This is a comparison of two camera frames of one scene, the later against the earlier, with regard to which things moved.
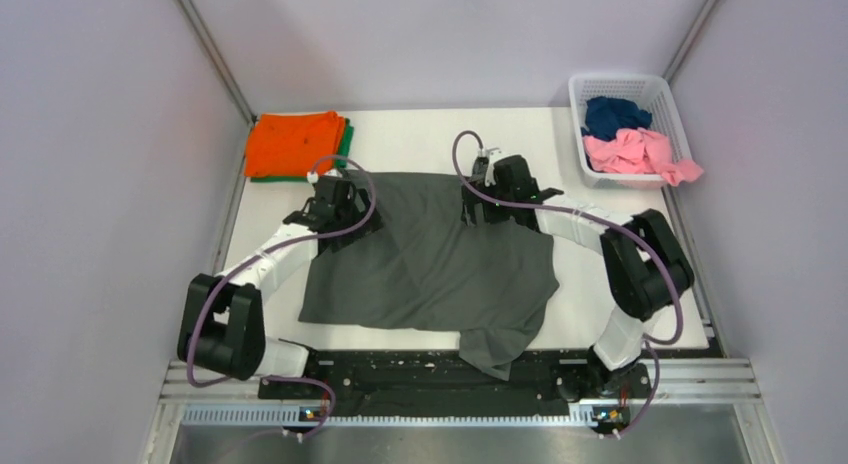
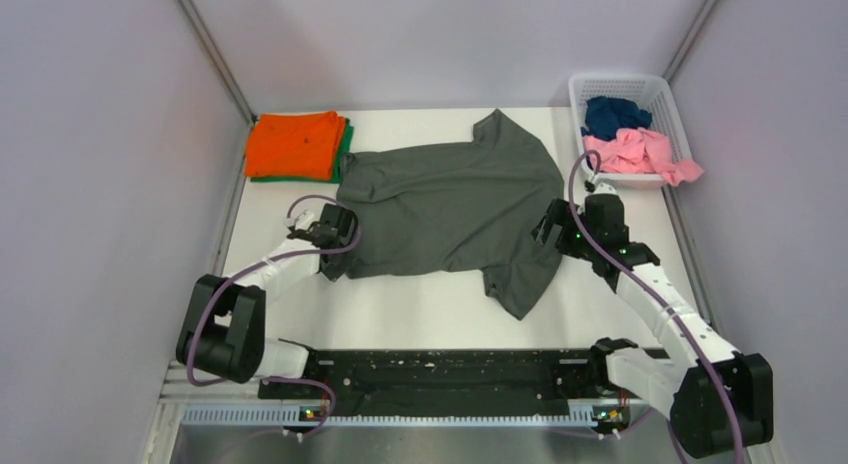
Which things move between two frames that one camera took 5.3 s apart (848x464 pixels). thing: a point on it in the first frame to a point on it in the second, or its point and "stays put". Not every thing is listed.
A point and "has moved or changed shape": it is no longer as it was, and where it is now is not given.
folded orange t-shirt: x=293 y=144 stays put
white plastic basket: x=649 y=92 stays put
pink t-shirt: x=639 y=150 stays put
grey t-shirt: x=428 y=269 has moved or changed shape
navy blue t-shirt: x=606 y=116 stays put
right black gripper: x=469 y=215 to x=559 y=212
